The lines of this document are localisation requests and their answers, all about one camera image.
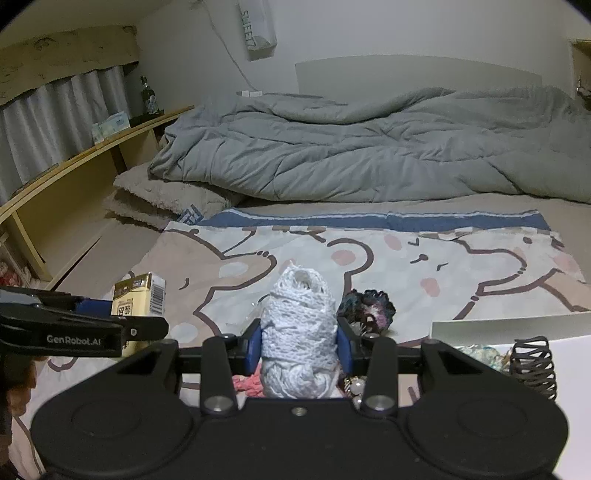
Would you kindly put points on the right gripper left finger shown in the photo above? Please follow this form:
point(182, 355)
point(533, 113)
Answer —
point(245, 351)

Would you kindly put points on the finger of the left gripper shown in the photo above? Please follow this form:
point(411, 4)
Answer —
point(56, 300)
point(63, 334)

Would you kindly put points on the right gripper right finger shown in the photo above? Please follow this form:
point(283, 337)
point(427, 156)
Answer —
point(353, 351)

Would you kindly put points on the pink white crochet doll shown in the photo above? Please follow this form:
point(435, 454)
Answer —
point(251, 385)

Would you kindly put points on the white crochet lace roll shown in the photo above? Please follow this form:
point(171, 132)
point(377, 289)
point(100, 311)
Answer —
point(299, 337)

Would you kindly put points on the yellow small carton box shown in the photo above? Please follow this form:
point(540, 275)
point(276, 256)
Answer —
point(139, 303)

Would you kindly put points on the green blue brocade pouch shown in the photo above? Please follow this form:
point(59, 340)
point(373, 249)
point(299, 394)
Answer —
point(488, 355)

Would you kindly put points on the black hair claw clip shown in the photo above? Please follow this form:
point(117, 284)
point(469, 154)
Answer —
point(532, 364)

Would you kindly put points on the person left hand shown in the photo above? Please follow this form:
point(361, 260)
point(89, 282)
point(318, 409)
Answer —
point(17, 382)

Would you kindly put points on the dark blue floral scrunchie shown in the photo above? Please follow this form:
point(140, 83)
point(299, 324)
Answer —
point(370, 312)

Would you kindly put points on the wooden bedside shelf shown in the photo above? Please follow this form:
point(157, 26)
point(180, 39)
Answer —
point(52, 222)

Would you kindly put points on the beige fluffy pillow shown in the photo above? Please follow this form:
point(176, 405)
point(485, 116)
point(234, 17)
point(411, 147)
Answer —
point(143, 198)

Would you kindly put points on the grey curtain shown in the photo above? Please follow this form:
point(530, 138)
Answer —
point(53, 123)

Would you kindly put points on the tissue box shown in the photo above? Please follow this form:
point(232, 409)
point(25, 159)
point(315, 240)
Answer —
point(109, 127)

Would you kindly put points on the white storage box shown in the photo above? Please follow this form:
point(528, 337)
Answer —
point(553, 352)

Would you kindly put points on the grey comforter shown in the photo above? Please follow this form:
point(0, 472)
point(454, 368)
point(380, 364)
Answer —
point(428, 144)

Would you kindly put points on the green glass bottle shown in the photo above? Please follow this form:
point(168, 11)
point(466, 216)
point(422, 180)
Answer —
point(148, 97)

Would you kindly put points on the white headboard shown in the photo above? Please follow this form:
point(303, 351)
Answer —
point(354, 78)

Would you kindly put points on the white wardrobe shelf unit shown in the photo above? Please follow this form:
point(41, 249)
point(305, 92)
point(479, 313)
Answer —
point(581, 63)

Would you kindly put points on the white charger with cable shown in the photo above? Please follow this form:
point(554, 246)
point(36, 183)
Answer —
point(251, 90)

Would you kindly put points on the white wall hanging bag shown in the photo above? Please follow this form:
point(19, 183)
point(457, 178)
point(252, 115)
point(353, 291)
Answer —
point(257, 28)

